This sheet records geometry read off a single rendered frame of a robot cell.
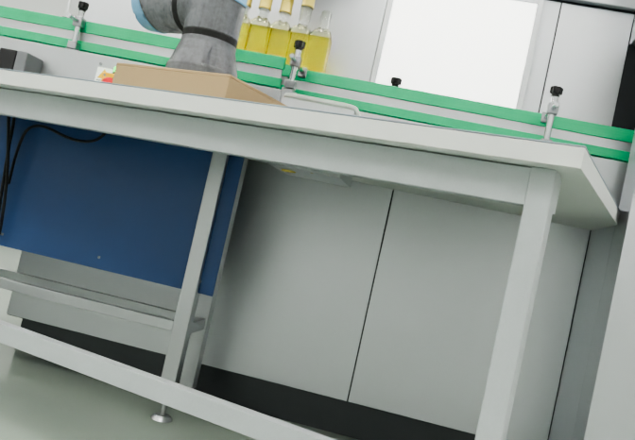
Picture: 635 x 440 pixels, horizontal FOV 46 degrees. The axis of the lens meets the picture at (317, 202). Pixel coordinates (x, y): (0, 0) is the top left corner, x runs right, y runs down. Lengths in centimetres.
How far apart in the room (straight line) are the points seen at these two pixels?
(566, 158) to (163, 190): 112
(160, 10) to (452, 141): 73
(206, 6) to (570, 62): 109
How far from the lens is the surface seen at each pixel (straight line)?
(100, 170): 203
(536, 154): 118
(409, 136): 123
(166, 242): 195
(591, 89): 222
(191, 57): 153
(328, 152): 133
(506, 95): 215
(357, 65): 217
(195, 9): 157
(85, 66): 208
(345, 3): 223
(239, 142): 143
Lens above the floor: 53
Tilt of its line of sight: 3 degrees up
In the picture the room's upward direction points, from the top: 13 degrees clockwise
